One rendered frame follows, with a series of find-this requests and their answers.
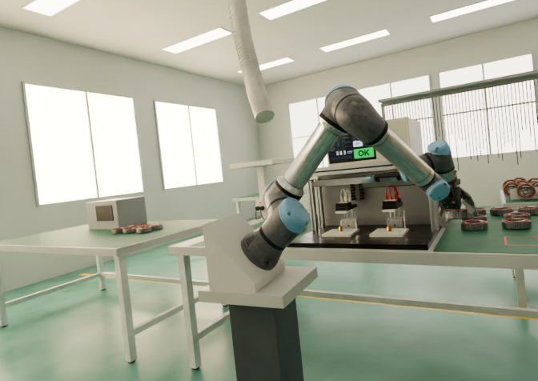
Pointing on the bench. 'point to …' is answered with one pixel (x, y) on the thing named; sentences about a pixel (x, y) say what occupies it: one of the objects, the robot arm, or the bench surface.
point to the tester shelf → (354, 168)
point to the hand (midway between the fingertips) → (459, 214)
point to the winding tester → (407, 130)
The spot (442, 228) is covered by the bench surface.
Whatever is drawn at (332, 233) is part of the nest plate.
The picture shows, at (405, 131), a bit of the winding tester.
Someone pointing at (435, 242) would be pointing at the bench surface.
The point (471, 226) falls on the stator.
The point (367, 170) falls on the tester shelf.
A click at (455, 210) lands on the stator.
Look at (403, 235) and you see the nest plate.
